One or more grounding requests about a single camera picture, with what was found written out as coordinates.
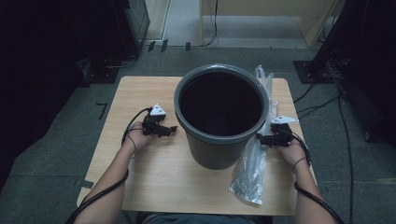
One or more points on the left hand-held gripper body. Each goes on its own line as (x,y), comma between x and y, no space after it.
(152,123)

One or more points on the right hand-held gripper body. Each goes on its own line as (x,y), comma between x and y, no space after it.
(281,135)

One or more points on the clear plastic trash bag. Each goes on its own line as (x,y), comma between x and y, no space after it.
(249,174)

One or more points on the dark grey trash can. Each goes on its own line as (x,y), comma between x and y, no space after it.
(214,155)

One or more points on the person's right hand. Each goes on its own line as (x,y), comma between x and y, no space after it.
(294,154)

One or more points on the person's left hand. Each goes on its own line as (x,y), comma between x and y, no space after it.
(137,140)

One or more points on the thin black left wrist band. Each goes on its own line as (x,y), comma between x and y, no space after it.
(135,146)

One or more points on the thin black wrist band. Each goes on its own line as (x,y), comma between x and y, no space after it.
(299,160)
(135,146)

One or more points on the thin black right wrist band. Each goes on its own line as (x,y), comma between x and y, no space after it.
(299,160)

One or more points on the angled black floor tape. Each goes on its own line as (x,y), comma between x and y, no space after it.
(102,110)

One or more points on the person's blue pants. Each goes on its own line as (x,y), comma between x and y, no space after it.
(199,219)

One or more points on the black cabinet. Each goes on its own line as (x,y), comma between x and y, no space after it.
(137,21)

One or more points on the black curtain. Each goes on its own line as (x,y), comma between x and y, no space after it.
(379,62)
(37,62)

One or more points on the pale wooden desk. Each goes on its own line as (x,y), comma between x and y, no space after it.
(264,7)

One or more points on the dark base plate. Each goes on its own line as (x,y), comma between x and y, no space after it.
(102,76)

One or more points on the black stand with base plate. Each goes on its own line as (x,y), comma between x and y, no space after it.
(311,72)

